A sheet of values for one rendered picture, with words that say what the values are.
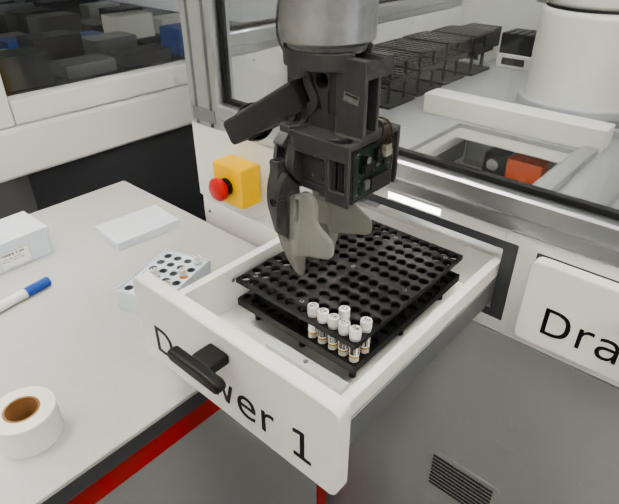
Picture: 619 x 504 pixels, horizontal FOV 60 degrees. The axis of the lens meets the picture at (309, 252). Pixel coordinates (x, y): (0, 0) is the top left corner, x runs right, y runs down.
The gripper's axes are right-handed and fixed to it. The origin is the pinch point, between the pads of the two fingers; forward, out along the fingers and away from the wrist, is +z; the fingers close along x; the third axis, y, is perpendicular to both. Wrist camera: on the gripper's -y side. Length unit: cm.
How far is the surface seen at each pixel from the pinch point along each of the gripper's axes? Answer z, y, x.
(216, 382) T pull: 6.3, 1.5, -14.0
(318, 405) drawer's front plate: 5.2, 10.6, -10.8
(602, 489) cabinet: 35, 30, 23
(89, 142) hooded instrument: 14, -82, 19
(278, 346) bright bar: 12.7, -2.8, -2.2
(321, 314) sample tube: 6.4, 2.2, -0.6
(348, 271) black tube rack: 7.6, -1.5, 8.8
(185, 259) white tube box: 18.1, -32.4, 6.7
